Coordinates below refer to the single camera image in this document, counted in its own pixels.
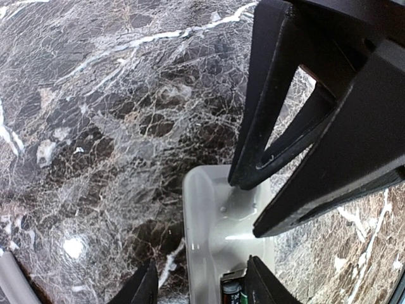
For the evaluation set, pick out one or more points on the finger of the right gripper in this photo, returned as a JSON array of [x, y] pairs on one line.
[[360, 152], [285, 35]]

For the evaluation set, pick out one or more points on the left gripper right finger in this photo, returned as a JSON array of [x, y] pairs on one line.
[[263, 287]]

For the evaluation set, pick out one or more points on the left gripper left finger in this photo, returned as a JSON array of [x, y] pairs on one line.
[[141, 288]]

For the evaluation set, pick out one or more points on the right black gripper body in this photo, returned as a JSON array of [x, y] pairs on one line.
[[356, 29]]

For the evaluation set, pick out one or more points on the dark blue orange AAA battery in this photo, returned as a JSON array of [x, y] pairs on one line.
[[230, 292]]

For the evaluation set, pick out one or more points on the white universal remote control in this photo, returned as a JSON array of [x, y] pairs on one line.
[[218, 224]]

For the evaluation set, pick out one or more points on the grey battery compartment cover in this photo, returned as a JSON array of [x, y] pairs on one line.
[[14, 284]]

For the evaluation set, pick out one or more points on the green AAA battery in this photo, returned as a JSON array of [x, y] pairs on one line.
[[243, 298]]

